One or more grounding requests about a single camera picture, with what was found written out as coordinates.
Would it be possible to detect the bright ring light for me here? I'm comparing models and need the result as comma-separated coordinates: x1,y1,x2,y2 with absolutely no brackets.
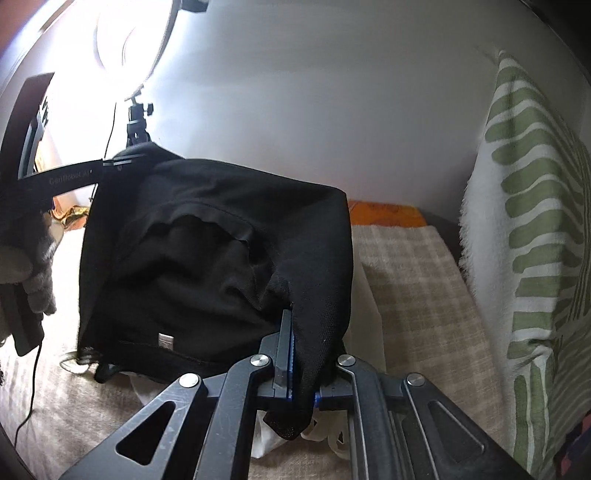
31,1,181,143

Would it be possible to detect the checkered beige bed blanket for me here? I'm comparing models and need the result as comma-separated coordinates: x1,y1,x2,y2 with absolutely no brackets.
1,226,507,479

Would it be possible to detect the black t-shirt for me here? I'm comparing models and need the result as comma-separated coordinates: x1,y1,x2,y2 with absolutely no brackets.
77,142,353,440

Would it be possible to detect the green striped white pillow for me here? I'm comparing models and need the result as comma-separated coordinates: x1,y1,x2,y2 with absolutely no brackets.
460,52,590,479

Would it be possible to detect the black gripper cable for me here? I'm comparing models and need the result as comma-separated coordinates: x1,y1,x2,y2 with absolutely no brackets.
13,340,44,449

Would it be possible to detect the black ring light cable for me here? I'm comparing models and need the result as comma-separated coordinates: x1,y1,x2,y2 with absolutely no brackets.
102,103,118,161

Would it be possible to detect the black ring light tripod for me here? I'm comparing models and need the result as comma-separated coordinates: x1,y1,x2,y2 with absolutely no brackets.
126,86,153,147

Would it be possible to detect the left hand grey glove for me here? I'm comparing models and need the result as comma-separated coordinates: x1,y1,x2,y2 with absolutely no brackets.
1,212,61,315

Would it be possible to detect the orange bed sheet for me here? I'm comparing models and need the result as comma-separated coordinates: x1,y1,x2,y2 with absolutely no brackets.
348,200,428,228

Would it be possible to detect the pile of white green clothes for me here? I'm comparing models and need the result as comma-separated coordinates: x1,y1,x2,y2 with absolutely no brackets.
132,253,386,459

